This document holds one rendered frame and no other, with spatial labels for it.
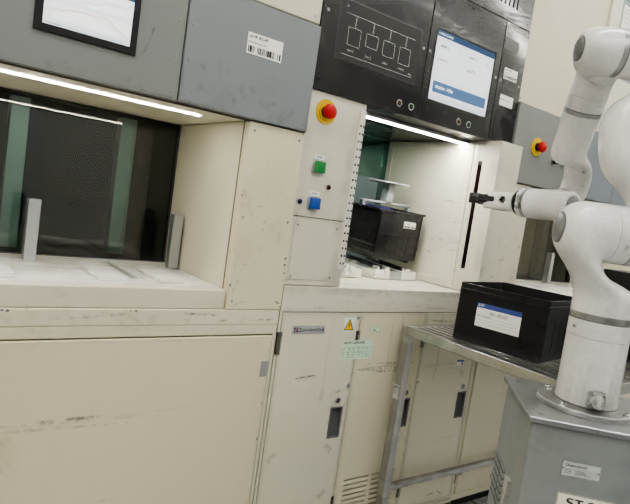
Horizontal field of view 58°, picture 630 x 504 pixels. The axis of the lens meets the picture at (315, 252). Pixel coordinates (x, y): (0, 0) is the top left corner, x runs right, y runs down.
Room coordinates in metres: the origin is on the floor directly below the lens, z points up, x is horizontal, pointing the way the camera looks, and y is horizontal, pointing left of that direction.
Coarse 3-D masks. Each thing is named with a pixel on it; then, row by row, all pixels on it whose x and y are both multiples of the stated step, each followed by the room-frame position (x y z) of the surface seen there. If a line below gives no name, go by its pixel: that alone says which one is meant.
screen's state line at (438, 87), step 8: (432, 88) 1.79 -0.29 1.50; (440, 88) 1.81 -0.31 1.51; (448, 88) 1.83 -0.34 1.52; (456, 88) 1.85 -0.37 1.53; (448, 96) 1.84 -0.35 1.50; (456, 96) 1.86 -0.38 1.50; (464, 96) 1.88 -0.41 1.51; (472, 96) 1.90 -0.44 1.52; (472, 104) 1.91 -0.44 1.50; (480, 104) 1.93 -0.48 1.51
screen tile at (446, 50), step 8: (440, 40) 1.79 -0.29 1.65; (440, 48) 1.79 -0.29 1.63; (448, 48) 1.81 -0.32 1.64; (456, 48) 1.84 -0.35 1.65; (448, 56) 1.82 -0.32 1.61; (456, 56) 1.84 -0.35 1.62; (464, 56) 1.86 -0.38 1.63; (440, 64) 1.80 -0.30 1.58; (456, 64) 1.84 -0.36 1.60; (440, 72) 1.80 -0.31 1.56; (448, 72) 1.82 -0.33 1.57; (456, 72) 1.85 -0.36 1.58; (448, 80) 1.83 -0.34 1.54; (456, 80) 1.85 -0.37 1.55
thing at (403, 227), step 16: (384, 192) 2.13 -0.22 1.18; (352, 208) 2.12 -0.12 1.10; (368, 208) 2.05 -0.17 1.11; (352, 224) 2.11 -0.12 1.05; (368, 224) 2.04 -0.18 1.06; (384, 224) 2.01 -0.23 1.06; (400, 224) 2.06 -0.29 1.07; (416, 224) 2.10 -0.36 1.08; (352, 240) 2.10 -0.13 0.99; (368, 240) 2.03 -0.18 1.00; (384, 240) 2.02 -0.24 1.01; (400, 240) 2.07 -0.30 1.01; (416, 240) 2.12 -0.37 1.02; (352, 256) 2.17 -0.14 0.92; (368, 256) 2.07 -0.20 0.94; (384, 256) 2.04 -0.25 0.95; (400, 256) 2.08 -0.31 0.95
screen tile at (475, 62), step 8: (472, 56) 1.88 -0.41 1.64; (472, 64) 1.89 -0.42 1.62; (480, 64) 1.91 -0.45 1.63; (488, 72) 1.94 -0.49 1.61; (464, 80) 1.87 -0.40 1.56; (472, 80) 1.89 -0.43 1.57; (480, 80) 1.92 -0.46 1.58; (488, 80) 1.94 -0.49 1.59; (472, 88) 1.90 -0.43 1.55; (480, 88) 1.92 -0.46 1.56
